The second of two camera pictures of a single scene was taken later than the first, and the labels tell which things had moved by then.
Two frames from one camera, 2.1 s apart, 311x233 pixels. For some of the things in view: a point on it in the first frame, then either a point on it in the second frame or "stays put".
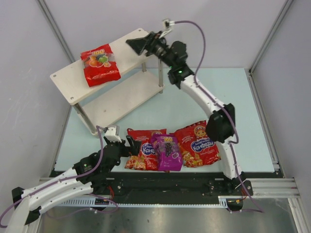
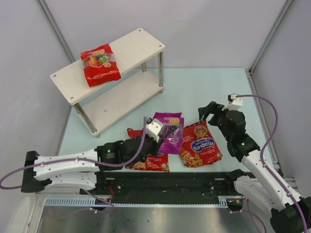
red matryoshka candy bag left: x=146 y=159 stays put
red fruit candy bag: x=100 y=66 stays put
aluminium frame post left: x=57 y=30 stays put
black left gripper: x=124 y=147 -> x=150 y=143
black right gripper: x=150 y=43 -> x=214 y=115
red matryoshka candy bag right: x=197 y=150 stays put
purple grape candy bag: x=167 y=147 -> x=172 y=137
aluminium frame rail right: x=282 y=187 stays put
